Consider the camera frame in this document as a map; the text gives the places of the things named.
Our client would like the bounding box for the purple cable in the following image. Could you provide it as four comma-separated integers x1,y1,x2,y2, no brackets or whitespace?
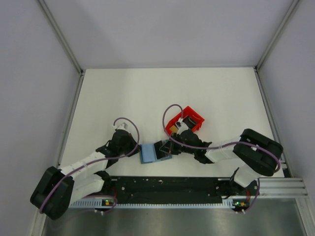
162,104,281,173
39,118,140,214

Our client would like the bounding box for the blue leather card holder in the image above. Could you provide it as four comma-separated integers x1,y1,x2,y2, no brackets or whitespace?
140,143,172,164

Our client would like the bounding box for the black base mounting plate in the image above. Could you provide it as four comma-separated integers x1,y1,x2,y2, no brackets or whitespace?
98,176,257,204

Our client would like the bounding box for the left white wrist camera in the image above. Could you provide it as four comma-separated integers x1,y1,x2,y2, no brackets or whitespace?
113,122,128,131

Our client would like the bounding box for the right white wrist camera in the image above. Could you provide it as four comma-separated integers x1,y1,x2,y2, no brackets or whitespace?
175,118,188,129

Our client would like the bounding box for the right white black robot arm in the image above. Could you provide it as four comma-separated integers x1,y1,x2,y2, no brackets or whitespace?
159,128,284,195

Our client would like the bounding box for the grey slotted cable duct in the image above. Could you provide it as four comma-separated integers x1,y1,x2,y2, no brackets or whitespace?
68,198,248,209

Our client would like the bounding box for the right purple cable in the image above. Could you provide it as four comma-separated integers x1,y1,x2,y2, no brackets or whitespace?
162,104,281,173

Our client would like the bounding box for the red plastic bin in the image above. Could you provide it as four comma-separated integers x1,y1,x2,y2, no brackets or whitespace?
165,106,205,135

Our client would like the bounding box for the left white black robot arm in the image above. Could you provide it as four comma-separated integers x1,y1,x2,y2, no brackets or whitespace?
30,129,141,220

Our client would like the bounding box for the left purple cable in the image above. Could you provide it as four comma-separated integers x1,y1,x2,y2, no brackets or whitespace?
39,118,140,214

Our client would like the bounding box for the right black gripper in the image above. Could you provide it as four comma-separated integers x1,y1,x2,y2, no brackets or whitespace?
160,132,196,155

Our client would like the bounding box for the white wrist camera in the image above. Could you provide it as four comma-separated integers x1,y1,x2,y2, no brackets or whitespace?
113,122,128,131
175,118,188,129

